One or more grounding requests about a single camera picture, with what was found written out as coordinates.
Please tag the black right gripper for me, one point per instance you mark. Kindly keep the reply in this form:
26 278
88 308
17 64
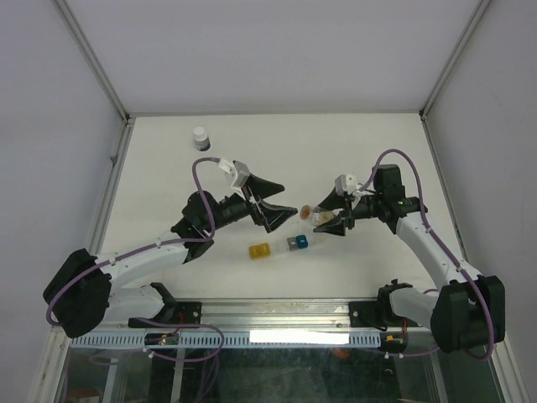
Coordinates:
336 201

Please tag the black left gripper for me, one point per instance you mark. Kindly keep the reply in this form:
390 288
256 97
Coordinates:
271 216

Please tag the clear bottle gold cap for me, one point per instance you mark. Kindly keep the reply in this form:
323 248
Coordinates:
315 215

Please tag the weekly pill organizer strip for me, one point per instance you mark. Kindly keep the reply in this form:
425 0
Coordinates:
297 243

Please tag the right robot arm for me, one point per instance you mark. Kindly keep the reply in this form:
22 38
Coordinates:
406 218

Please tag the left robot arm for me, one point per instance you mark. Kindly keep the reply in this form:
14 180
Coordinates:
89 289

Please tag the white pill bottle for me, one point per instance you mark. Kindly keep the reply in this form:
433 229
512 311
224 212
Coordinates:
201 139

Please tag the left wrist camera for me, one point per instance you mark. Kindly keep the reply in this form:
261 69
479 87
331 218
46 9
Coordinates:
236 173

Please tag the aluminium mounting rail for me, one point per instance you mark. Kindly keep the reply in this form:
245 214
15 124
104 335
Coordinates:
277 312

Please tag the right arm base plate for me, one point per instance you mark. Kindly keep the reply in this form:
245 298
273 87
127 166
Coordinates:
375 314

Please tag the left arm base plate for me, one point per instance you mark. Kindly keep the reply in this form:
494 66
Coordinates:
179 313

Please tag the white slotted cable duct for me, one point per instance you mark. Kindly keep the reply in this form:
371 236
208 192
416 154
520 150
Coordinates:
254 338

